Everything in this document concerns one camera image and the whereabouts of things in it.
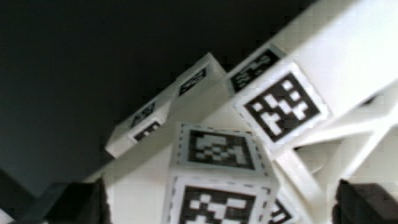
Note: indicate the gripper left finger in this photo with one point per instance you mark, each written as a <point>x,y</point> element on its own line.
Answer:
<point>72,204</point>

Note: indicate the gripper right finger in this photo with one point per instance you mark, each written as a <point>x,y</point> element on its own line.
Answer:
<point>365,204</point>

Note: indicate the white tagged cube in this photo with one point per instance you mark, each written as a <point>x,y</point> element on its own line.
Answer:
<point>223,184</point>

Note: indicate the white chair leg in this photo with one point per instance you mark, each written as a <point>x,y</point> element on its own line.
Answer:
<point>143,122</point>

